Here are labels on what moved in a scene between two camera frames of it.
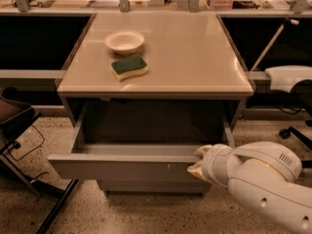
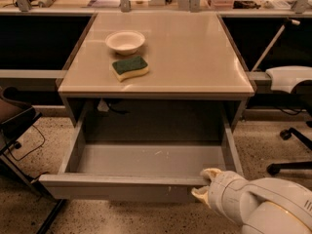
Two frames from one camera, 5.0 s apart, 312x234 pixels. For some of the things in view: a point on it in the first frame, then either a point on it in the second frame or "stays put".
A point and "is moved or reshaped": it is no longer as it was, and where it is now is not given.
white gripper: x=212 y=162 → x=223 y=188
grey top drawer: x=142 y=141 is moved or reshaped
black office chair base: x=286 y=134 stays put
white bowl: x=124 y=42 stays put
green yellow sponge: x=129 y=67 stays put
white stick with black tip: x=286 y=21 stays put
